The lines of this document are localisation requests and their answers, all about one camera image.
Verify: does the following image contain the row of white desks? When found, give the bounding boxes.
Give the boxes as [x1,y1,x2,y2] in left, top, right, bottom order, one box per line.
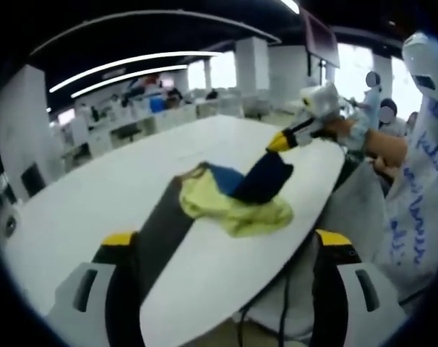
[59,97,241,163]

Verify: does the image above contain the black office chair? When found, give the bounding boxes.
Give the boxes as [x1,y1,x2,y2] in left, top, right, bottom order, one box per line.
[116,126,140,142]

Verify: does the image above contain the dark hanging display screen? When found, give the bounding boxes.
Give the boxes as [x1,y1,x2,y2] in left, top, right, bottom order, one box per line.
[301,9,341,69]

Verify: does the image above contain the long ceiling light strip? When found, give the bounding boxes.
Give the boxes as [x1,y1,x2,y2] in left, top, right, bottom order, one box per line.
[70,64,189,99]
[48,51,223,94]

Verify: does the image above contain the person's right hand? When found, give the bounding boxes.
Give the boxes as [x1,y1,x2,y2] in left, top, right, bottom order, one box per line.
[318,118,353,145]

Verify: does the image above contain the black panel on pillar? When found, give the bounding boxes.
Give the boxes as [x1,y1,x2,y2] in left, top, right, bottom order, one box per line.
[20,162,47,198]

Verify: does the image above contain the white shirt with blue writing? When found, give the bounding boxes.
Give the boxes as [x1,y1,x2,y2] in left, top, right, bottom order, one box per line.
[372,90,438,308]

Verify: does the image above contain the wide white pillar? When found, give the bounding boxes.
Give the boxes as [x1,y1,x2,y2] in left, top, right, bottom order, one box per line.
[0,64,51,200]

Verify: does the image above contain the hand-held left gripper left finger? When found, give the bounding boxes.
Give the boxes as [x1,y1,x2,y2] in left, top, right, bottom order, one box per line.
[46,232,145,347]

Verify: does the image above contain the yellow blue grey garment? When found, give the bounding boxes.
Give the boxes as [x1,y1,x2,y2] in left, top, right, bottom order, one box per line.
[139,150,295,308]

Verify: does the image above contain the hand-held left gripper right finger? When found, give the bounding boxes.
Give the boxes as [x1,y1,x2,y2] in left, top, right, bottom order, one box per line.
[312,229,408,347]

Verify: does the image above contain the white chest-worn device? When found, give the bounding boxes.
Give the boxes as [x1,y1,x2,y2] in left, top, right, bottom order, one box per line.
[401,31,438,104]

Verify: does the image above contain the narrow white pillar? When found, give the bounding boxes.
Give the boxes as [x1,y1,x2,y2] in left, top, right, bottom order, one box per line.
[235,38,270,97]

